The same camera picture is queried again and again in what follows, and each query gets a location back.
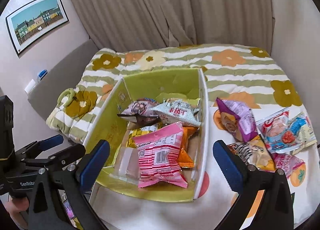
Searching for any pink persimmon snack packet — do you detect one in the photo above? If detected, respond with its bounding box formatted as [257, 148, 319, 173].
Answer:
[271, 153, 305, 178]

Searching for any translucent white snack packet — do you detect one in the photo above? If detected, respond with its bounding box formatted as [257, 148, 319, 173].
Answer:
[110, 147, 140, 185]

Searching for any zebra pattern snack bag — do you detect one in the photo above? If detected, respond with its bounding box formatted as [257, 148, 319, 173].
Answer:
[227, 135, 276, 172]

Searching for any blue red white snack bag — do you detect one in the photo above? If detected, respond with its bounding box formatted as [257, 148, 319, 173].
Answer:
[256, 108, 317, 155]

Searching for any pink striped snack packet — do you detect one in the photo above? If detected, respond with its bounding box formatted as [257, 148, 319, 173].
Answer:
[133, 122, 188, 188]

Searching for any purple snack bag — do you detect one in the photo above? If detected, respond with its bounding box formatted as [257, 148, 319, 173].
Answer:
[216, 98, 258, 142]

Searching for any person's left hand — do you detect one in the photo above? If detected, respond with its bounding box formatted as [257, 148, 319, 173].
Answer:
[4, 197, 29, 229]

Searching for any yellow snack packet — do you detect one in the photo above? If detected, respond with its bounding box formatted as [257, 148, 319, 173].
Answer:
[125, 122, 164, 148]

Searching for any dark cartoon snack packet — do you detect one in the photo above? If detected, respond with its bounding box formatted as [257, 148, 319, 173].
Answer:
[117, 98, 159, 126]

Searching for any grey headboard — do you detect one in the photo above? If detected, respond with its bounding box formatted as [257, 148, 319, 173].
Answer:
[28, 39, 99, 120]

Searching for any orange snack packet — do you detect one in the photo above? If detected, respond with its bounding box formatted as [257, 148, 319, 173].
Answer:
[177, 127, 198, 169]

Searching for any white red snack packet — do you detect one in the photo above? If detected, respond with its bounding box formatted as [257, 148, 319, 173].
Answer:
[150, 99, 201, 128]

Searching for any framed houses picture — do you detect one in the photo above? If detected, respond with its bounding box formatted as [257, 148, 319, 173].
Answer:
[5, 0, 69, 55]

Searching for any green cardboard box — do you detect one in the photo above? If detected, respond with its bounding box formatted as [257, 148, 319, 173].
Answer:
[84, 68, 209, 202]

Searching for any floral striped quilt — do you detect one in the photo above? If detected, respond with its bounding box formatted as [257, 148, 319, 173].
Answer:
[45, 43, 304, 145]

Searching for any beige curtain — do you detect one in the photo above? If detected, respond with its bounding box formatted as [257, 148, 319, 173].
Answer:
[71, 0, 274, 52]

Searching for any white wall switch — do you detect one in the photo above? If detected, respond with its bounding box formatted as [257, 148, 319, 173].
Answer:
[24, 79, 37, 94]

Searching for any green ring toy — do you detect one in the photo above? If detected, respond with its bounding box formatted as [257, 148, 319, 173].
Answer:
[57, 88, 75, 107]

